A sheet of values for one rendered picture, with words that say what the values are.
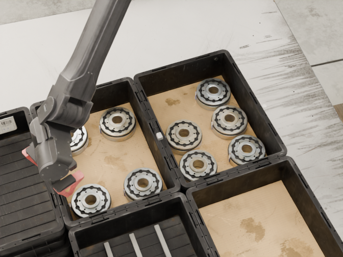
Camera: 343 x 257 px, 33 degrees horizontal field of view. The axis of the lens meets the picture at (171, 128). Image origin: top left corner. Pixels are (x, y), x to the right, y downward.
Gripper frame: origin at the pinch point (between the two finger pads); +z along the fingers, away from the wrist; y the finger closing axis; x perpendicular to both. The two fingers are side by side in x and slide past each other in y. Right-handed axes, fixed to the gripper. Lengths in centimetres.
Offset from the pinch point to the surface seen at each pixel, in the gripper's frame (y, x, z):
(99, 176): -7.0, 15.7, 22.8
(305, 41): -46, 174, 97
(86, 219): 5.8, 2.7, 13.7
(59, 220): 1.6, -2.2, 13.9
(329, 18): -48, 197, 96
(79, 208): -1.4, 5.1, 20.6
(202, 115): -3, 51, 21
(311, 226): 41, 47, 20
